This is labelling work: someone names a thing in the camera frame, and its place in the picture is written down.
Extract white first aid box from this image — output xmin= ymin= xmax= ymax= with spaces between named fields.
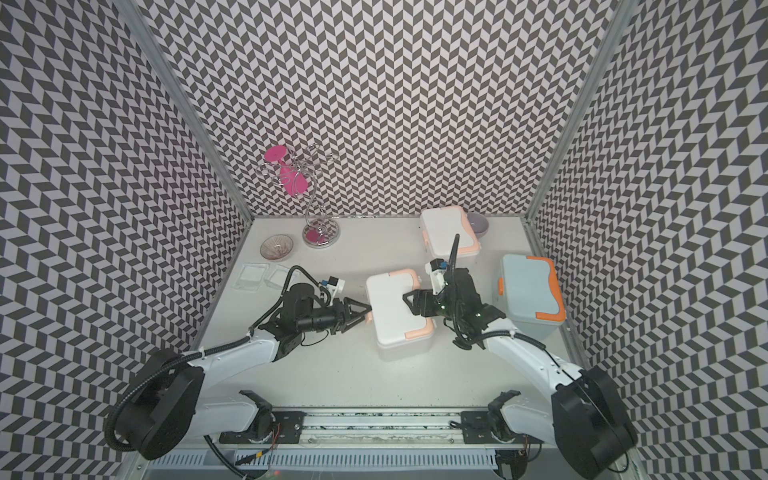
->
xmin=365 ymin=269 xmax=436 ymax=362
xmin=420 ymin=206 xmax=481 ymax=268

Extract blue first aid kit box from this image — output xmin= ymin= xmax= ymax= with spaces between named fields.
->
xmin=492 ymin=254 xmax=567 ymax=341

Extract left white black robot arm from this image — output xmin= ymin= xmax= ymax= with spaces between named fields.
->
xmin=103 ymin=265 xmax=372 ymax=460

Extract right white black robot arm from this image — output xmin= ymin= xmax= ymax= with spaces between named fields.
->
xmin=402 ymin=238 xmax=638 ymax=479

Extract small clear glass bowl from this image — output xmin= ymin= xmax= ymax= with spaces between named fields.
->
xmin=259 ymin=234 xmax=294 ymax=261

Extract small grey round bowl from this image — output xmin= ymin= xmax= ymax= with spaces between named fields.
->
xmin=467 ymin=212 xmax=490 ymax=238

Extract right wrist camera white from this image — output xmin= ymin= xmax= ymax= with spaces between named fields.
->
xmin=425 ymin=258 xmax=448 ymax=295

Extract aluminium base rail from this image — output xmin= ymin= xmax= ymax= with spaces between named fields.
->
xmin=134 ymin=407 xmax=637 ymax=451

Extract silver wire stand pink ornaments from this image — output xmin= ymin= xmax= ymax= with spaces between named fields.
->
xmin=264 ymin=144 xmax=341 ymax=249

